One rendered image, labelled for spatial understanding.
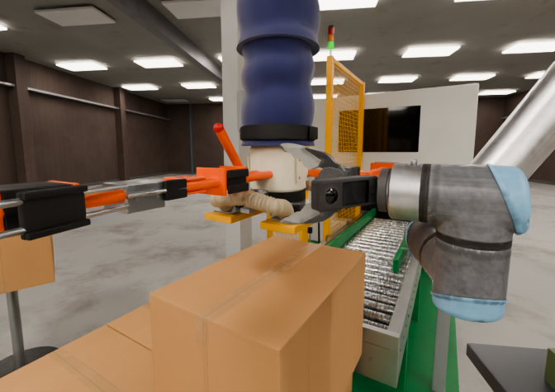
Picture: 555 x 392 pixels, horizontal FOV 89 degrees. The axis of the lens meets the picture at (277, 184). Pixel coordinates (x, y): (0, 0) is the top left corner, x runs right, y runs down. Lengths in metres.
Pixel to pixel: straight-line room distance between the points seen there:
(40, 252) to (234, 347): 1.42
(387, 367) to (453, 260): 0.95
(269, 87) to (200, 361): 0.68
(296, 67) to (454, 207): 0.52
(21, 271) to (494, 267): 1.90
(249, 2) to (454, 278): 0.75
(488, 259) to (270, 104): 0.56
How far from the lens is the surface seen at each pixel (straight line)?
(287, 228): 0.67
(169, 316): 0.81
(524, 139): 0.62
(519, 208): 0.45
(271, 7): 0.83
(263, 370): 0.66
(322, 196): 0.41
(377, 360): 1.37
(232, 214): 0.79
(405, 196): 0.44
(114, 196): 0.47
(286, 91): 0.78
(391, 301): 1.68
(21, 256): 1.93
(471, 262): 0.46
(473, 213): 0.45
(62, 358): 1.47
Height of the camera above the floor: 1.31
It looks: 7 degrees down
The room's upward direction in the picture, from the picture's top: straight up
